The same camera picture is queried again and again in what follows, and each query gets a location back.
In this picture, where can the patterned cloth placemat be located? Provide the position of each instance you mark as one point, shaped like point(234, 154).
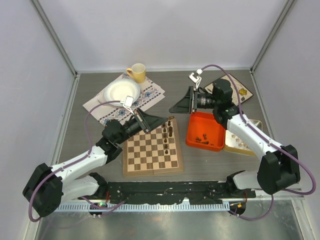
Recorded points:
point(150, 94)

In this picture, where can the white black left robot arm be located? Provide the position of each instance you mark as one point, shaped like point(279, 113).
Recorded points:
point(75, 165)

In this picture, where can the dark chess piece cluster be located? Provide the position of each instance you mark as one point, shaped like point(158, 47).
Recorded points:
point(204, 140)

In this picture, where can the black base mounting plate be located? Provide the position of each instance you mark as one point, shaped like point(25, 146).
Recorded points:
point(170, 192)

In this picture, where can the yellow mug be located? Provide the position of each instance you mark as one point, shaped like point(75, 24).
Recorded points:
point(137, 72)

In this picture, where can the white paper bowl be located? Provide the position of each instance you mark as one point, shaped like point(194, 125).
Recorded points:
point(119, 89)

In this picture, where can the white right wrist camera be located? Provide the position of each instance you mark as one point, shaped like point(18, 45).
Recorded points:
point(195, 77)

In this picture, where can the aluminium frame rail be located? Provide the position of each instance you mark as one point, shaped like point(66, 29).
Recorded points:
point(93, 187)

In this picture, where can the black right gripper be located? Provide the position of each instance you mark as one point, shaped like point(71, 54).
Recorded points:
point(188, 103)

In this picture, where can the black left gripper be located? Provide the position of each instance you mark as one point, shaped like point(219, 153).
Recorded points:
point(148, 122)

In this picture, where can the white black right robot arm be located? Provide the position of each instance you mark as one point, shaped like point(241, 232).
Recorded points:
point(277, 171)

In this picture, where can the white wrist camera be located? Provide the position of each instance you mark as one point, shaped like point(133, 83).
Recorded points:
point(127, 103)
point(195, 77)

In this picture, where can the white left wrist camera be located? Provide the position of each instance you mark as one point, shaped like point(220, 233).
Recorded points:
point(127, 103)

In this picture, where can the gold tray of light pieces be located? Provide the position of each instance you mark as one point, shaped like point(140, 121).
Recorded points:
point(238, 142)

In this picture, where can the wooden chess board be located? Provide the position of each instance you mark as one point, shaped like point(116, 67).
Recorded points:
point(144, 153)

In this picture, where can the orange plastic tray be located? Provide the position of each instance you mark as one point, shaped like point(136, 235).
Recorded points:
point(204, 123)

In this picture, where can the floral square plate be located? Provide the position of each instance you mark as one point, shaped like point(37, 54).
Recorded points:
point(243, 92)

